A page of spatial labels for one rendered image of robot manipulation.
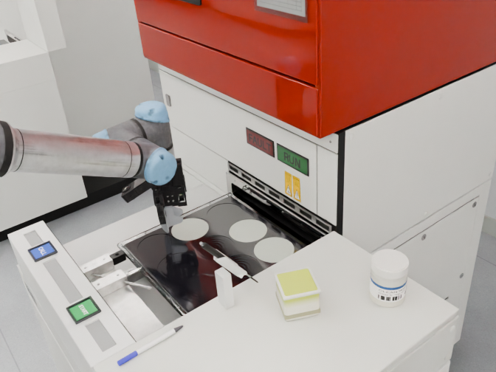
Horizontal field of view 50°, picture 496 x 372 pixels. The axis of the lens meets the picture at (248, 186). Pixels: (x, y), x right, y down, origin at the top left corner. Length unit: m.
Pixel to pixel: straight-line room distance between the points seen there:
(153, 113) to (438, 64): 0.69
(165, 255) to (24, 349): 1.33
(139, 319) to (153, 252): 0.21
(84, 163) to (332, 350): 0.57
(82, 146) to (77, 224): 2.24
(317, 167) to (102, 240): 0.69
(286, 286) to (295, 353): 0.13
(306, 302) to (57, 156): 0.53
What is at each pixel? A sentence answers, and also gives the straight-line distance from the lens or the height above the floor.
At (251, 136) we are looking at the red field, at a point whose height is 1.11.
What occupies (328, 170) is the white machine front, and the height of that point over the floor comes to 1.12.
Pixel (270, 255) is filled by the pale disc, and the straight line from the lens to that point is 1.33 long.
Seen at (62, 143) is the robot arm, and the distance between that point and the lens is 1.01.
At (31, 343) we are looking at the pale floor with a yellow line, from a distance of 2.61.
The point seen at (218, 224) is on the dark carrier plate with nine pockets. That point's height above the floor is 0.90.
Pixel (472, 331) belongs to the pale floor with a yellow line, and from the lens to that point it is 2.48.
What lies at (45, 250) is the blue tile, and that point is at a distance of 1.39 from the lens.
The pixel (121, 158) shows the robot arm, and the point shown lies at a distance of 1.07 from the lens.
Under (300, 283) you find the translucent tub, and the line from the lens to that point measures 1.05.
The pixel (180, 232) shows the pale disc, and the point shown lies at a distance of 1.44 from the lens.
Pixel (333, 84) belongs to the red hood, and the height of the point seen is 1.34.
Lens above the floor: 1.74
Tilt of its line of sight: 32 degrees down
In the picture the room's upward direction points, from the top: 5 degrees counter-clockwise
